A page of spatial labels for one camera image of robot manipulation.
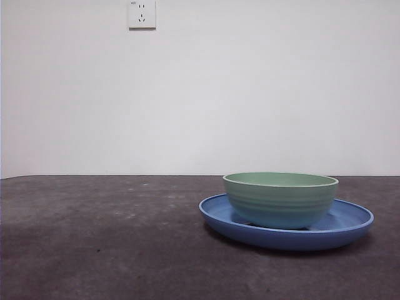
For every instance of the green ribbed bowl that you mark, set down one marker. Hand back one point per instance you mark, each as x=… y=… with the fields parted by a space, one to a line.
x=281 y=203

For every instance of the blue round plate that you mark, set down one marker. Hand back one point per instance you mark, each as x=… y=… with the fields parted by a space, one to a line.
x=281 y=241

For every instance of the white wall socket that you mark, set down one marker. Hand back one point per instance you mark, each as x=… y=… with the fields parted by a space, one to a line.
x=142 y=18

